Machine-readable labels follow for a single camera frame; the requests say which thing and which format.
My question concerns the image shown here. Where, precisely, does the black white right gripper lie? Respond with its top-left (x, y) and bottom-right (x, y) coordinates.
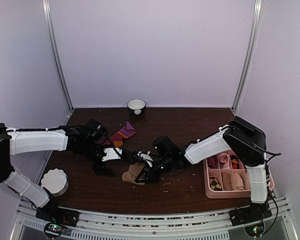
top-left (136, 155), bottom-right (174, 184)

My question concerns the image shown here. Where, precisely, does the tan ribbed sock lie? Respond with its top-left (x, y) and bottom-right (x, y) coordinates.
top-left (121, 163), bottom-right (145, 186)

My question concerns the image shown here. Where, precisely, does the purple orange striped sock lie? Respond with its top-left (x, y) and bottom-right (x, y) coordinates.
top-left (109, 121), bottom-right (136, 148)

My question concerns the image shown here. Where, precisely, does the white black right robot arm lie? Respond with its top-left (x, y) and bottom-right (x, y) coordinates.
top-left (132, 116), bottom-right (271, 221)

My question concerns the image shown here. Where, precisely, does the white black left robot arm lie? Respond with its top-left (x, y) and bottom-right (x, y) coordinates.
top-left (0, 118), bottom-right (131, 222)

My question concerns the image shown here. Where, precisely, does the white scalloped bowl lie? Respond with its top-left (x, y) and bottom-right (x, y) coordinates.
top-left (40, 168), bottom-right (69, 197)

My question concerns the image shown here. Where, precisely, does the black argyle rolled sock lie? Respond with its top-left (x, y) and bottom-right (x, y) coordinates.
top-left (209, 176), bottom-right (223, 192)

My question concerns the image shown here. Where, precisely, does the light pink rolled sock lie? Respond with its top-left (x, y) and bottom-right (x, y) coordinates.
top-left (217, 152), bottom-right (231, 169)

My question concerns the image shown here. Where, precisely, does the pink divided organizer box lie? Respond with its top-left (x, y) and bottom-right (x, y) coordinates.
top-left (204, 149), bottom-right (275, 200)

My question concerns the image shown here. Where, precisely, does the black white small bowl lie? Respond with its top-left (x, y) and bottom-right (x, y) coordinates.
top-left (127, 99), bottom-right (146, 116)

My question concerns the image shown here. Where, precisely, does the tan rolled sock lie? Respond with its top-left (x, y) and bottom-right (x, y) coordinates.
top-left (221, 172), bottom-right (233, 191)

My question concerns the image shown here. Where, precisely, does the black red rolled sock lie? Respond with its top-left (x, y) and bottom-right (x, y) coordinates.
top-left (230, 155), bottom-right (240, 169)

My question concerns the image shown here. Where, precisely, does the beige rolled sock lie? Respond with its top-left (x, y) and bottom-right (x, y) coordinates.
top-left (234, 173), bottom-right (248, 191)

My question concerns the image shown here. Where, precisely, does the left circuit board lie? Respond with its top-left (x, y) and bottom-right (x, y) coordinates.
top-left (43, 222), bottom-right (65, 238)

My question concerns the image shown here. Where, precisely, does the circuit board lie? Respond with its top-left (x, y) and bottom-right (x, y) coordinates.
top-left (43, 222), bottom-right (65, 238)
top-left (244, 223), bottom-right (265, 238)

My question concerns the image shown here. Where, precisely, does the right circuit board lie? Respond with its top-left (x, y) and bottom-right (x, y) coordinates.
top-left (244, 223), bottom-right (265, 238)

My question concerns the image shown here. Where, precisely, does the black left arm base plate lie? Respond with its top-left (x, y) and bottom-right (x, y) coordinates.
top-left (35, 207), bottom-right (80, 227)

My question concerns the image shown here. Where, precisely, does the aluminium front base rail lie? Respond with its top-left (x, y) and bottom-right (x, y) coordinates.
top-left (7, 197), bottom-right (300, 240)

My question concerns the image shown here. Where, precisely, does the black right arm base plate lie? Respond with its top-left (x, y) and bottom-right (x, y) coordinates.
top-left (229, 206), bottom-right (272, 226)

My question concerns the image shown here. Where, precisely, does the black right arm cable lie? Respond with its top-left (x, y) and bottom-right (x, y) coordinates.
top-left (257, 146), bottom-right (282, 161)

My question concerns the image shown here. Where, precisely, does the aluminium left corner post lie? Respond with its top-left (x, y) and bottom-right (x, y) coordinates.
top-left (42, 0), bottom-right (74, 111)

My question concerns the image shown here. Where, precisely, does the aluminium corner post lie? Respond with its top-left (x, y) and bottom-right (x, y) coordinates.
top-left (42, 0), bottom-right (74, 111)
top-left (231, 0), bottom-right (264, 115)

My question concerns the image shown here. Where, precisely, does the aluminium right corner post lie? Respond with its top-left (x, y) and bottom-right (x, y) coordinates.
top-left (231, 0), bottom-right (264, 115)

